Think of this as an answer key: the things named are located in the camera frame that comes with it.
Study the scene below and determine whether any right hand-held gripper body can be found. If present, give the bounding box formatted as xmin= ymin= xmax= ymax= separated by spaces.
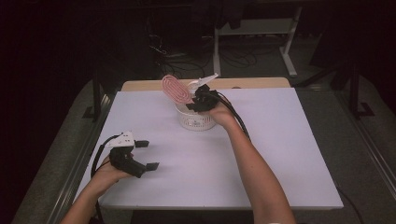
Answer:
xmin=187 ymin=73 xmax=224 ymax=113

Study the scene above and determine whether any person's right hand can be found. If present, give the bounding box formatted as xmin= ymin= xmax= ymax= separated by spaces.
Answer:
xmin=204 ymin=101 xmax=240 ymax=129

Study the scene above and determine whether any tangle of black floor cables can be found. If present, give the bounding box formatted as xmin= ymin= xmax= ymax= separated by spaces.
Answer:
xmin=147 ymin=29 xmax=216 ymax=79

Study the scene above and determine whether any pink striped plate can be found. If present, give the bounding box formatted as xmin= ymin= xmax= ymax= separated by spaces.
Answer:
xmin=161 ymin=74 xmax=194 ymax=105

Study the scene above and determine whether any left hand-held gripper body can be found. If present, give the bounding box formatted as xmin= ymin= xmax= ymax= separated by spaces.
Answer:
xmin=106 ymin=131 xmax=148 ymax=179

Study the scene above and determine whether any person's left hand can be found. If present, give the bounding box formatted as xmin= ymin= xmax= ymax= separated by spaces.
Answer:
xmin=92 ymin=152 xmax=135 ymax=189

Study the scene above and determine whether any light wooden table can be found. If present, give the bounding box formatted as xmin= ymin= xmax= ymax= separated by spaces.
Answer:
xmin=120 ymin=77 xmax=291 ymax=92

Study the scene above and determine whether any black metal stand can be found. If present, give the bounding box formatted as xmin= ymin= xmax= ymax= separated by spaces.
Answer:
xmin=347 ymin=60 xmax=376 ymax=121
xmin=81 ymin=69 xmax=105 ymax=123

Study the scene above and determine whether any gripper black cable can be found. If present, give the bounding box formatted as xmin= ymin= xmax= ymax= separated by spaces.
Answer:
xmin=216 ymin=91 xmax=251 ymax=140
xmin=90 ymin=134 xmax=120 ymax=179

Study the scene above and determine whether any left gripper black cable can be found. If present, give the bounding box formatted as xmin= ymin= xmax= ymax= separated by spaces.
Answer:
xmin=90 ymin=134 xmax=120 ymax=179

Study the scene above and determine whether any white metal table frame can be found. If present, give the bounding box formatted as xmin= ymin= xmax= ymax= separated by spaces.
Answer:
xmin=212 ymin=6 xmax=304 ymax=78

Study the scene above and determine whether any white ribbed plastic basket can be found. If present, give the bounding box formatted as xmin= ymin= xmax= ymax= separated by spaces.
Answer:
xmin=175 ymin=102 xmax=218 ymax=132

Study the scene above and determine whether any thin black floor cable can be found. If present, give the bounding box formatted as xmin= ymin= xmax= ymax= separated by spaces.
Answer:
xmin=336 ymin=186 xmax=366 ymax=224

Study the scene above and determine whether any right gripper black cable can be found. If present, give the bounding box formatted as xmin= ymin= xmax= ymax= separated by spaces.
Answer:
xmin=216 ymin=91 xmax=251 ymax=140

